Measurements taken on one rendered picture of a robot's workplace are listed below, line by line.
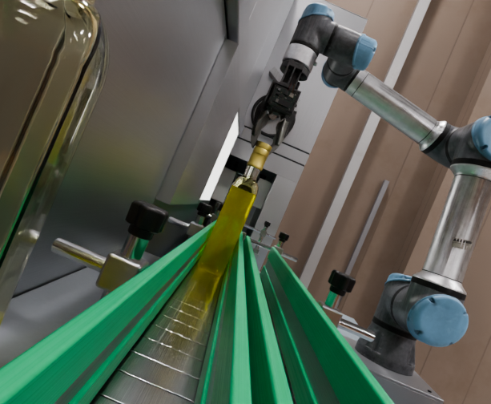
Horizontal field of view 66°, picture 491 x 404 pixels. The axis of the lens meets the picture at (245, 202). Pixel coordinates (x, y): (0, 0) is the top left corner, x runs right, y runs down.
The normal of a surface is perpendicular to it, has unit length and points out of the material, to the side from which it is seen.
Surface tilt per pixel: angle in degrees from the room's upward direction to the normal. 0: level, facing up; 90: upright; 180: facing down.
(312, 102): 90
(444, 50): 90
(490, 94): 90
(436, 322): 96
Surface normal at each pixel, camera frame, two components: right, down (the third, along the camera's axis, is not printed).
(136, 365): 0.39, -0.92
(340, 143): -0.10, -0.05
